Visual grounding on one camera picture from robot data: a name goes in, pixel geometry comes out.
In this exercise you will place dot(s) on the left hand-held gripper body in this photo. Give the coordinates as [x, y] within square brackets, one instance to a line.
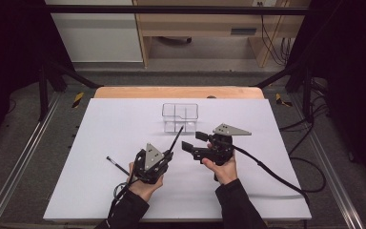
[151, 163]

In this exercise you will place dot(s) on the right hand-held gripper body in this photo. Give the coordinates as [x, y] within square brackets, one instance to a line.
[220, 149]

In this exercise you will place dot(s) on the clear plastic organizer box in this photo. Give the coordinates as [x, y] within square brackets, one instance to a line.
[180, 114]

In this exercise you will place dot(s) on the person's right hand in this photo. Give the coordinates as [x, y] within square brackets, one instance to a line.
[225, 173]

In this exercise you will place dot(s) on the person's left hand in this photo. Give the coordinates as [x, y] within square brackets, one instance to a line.
[144, 189]

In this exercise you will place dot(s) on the wooden table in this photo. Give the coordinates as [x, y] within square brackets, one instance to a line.
[171, 92]

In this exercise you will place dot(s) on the white table board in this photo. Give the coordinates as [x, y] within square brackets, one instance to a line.
[85, 191]

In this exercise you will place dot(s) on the yellow clamp, right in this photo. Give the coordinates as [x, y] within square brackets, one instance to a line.
[279, 100]

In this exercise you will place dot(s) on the black metal stand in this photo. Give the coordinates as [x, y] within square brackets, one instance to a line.
[43, 95]
[307, 95]

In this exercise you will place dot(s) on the light wooden desk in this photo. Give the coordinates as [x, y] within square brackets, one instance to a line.
[200, 25]

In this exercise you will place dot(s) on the grey desk label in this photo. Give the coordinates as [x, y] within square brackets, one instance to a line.
[243, 31]

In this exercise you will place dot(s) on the black metal crossbar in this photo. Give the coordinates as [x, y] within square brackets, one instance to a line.
[171, 9]

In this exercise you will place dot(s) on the white cabinet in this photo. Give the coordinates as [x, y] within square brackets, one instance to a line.
[98, 35]

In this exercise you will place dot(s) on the black curtain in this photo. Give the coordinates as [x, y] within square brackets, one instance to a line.
[9, 63]
[355, 79]

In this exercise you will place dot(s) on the aluminium floor rail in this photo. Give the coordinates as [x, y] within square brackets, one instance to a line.
[22, 159]
[330, 168]

